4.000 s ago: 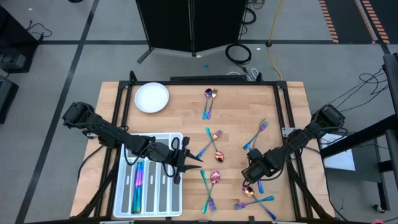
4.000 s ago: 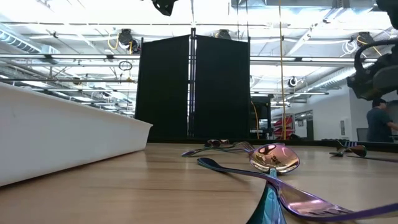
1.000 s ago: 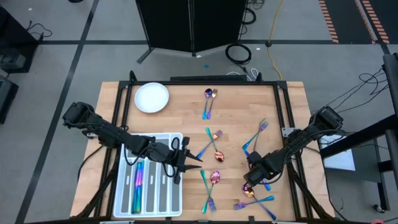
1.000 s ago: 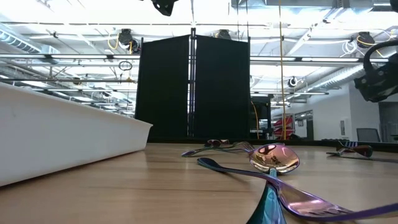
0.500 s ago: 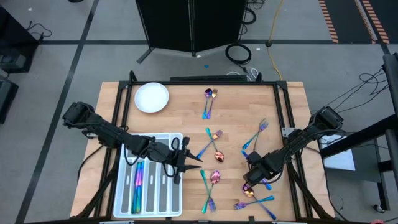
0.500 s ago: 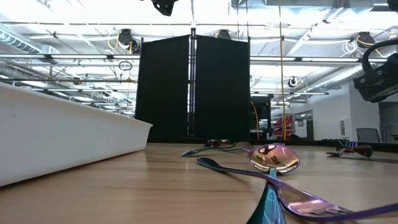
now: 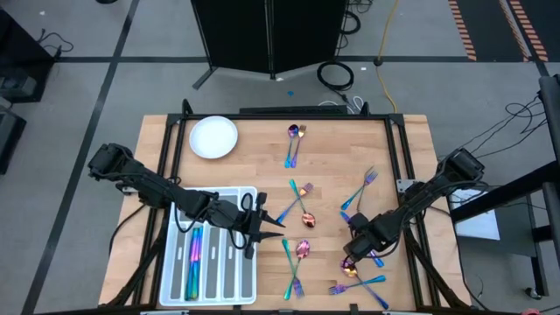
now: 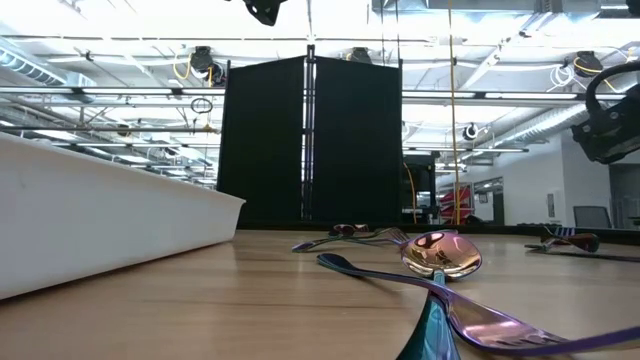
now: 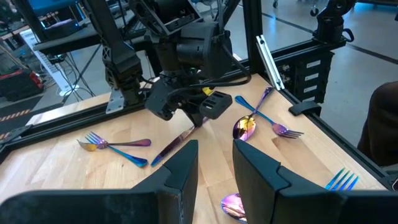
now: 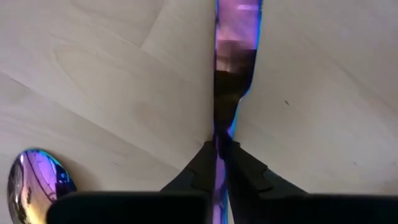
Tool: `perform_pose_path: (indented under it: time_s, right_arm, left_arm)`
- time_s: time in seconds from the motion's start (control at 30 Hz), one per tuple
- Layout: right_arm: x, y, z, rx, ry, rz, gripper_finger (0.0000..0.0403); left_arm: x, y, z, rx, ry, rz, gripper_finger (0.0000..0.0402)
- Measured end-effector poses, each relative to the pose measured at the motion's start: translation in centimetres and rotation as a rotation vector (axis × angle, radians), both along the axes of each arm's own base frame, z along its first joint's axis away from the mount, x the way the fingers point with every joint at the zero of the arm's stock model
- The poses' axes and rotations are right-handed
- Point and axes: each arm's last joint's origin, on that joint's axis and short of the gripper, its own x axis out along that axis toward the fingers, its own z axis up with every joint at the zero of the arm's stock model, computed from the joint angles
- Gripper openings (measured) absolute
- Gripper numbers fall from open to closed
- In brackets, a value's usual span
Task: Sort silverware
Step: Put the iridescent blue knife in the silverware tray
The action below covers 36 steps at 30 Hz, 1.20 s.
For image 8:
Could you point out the black room divider screen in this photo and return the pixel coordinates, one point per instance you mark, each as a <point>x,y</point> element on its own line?
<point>350,150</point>

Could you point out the black cabinet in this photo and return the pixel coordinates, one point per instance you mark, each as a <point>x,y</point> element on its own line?
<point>425,190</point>

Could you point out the silver ceiling air duct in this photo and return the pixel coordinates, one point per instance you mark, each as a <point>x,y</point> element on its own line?
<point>30,67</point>
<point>550,122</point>

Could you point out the white plastic cutlery tray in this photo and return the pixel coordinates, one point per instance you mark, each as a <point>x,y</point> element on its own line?
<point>100,220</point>

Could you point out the rack with red bins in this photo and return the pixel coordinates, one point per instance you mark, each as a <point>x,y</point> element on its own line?
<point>452,200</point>

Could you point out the grey wall box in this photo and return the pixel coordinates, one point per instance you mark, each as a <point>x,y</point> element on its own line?
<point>551,205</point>

